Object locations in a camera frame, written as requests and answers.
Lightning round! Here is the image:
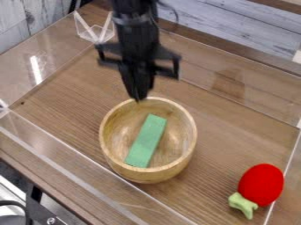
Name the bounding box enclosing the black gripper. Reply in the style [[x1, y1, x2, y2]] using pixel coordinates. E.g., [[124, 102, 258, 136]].
[[95, 18, 181, 101]]

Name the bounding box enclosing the brown wooden bowl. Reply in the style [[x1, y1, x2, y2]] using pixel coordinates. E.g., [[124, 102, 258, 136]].
[[99, 97, 198, 184]]

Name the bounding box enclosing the green rectangular block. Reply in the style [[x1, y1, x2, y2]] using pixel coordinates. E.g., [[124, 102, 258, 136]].
[[124, 113, 167, 168]]

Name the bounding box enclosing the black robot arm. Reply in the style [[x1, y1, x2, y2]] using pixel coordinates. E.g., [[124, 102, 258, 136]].
[[95, 0, 181, 102]]

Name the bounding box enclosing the clear acrylic fence panel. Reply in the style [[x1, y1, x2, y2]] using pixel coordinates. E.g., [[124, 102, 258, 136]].
[[0, 98, 197, 225]]

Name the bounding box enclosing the red plush radish toy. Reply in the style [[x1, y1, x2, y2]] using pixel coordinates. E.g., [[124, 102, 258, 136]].
[[229, 163, 285, 220]]

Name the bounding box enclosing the clear acrylic corner bracket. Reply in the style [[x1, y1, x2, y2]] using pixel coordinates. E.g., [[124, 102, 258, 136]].
[[72, 11, 115, 44]]

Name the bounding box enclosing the black metal table frame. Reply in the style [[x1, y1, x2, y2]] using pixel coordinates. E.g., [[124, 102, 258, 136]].
[[0, 172, 68, 225]]

